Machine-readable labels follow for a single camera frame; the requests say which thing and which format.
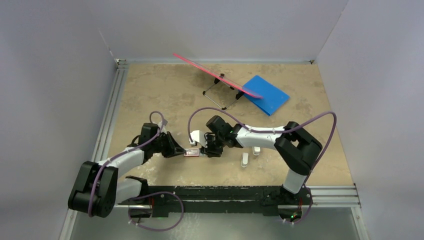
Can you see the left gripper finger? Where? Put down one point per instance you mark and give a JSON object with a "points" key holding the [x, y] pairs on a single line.
{"points": [[175, 151], [172, 144]]}

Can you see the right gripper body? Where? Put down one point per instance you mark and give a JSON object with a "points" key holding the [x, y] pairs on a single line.
{"points": [[218, 140]]}

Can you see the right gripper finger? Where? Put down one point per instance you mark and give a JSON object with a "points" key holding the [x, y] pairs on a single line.
{"points": [[208, 143], [211, 152]]}

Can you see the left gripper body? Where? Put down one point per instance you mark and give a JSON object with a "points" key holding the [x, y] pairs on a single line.
{"points": [[162, 144]]}

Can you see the red white staple box sleeve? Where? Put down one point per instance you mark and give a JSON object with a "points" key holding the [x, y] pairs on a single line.
{"points": [[191, 152]]}

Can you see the small white stapler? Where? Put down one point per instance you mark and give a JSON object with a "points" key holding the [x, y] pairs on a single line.
{"points": [[244, 159]]}

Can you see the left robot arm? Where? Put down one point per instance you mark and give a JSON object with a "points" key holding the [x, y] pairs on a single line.
{"points": [[97, 190]]}

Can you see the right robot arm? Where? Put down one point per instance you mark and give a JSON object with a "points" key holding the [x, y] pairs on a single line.
{"points": [[296, 146]]}

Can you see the long white stapler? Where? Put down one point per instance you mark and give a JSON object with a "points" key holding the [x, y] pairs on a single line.
{"points": [[256, 150]]}

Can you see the pink board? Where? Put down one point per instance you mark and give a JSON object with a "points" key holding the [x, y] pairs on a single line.
{"points": [[215, 75]]}

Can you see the black base bar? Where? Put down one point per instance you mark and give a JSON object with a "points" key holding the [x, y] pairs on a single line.
{"points": [[267, 200]]}

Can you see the blue folder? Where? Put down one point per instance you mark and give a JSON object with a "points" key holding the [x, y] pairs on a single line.
{"points": [[264, 95]]}

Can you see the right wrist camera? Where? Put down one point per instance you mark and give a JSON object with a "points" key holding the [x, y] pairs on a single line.
{"points": [[197, 137]]}

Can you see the black wire stand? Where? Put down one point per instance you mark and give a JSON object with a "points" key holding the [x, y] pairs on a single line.
{"points": [[222, 94]]}

